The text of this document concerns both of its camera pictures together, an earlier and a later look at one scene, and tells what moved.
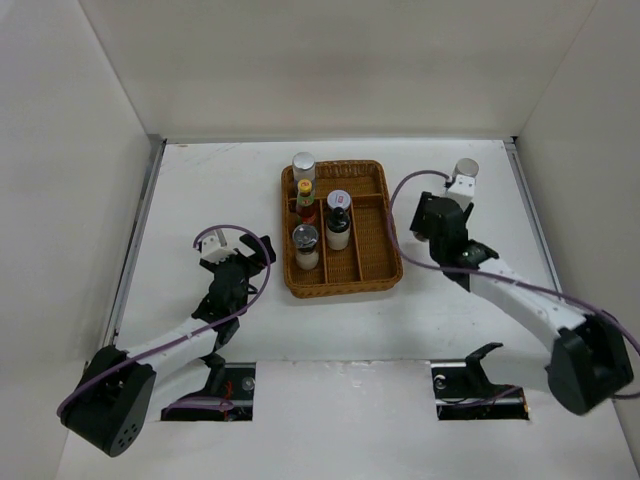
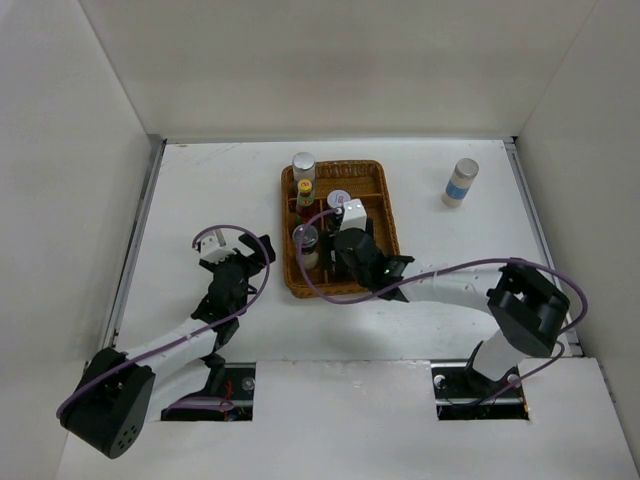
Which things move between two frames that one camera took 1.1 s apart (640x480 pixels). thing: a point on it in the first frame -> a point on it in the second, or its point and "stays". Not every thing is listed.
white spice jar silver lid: (305, 238) stays
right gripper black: (421, 213) -> (327, 244)
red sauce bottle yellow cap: (305, 203) stays
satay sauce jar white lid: (339, 198) stays
